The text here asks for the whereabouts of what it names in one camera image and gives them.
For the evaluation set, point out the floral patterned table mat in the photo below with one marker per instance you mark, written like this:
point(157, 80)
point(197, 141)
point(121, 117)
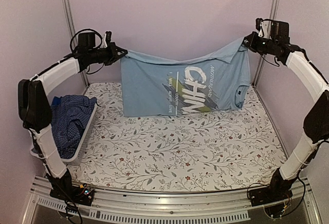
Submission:
point(222, 150)

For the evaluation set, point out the front aluminium rail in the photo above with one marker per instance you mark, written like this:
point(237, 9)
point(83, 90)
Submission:
point(128, 206)

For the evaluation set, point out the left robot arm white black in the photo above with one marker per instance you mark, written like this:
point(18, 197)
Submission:
point(34, 108)

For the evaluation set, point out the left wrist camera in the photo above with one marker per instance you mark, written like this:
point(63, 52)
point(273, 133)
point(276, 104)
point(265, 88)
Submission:
point(106, 39)

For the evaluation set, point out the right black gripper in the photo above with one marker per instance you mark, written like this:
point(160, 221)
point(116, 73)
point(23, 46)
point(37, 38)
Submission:
point(252, 43)

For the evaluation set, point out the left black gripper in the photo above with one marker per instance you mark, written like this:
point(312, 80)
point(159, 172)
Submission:
point(113, 54)

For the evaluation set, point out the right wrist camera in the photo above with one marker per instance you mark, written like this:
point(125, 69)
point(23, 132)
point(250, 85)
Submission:
point(263, 26)

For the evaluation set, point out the dark blue checkered shirt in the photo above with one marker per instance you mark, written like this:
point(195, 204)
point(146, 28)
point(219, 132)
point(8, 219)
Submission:
point(72, 123)

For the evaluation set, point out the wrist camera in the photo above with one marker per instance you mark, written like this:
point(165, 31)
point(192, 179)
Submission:
point(106, 39)
point(263, 26)

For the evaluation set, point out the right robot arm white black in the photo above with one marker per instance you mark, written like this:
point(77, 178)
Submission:
point(272, 38)

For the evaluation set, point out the left aluminium frame post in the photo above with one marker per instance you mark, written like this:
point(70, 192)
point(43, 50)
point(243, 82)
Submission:
point(71, 30)

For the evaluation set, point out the light blue t-shirt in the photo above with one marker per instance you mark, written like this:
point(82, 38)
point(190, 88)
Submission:
point(155, 86)

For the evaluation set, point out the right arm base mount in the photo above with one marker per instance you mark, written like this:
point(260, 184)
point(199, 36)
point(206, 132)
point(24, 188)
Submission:
point(260, 194)

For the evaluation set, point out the white plastic laundry basket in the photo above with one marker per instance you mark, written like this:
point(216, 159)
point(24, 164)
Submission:
point(82, 141)

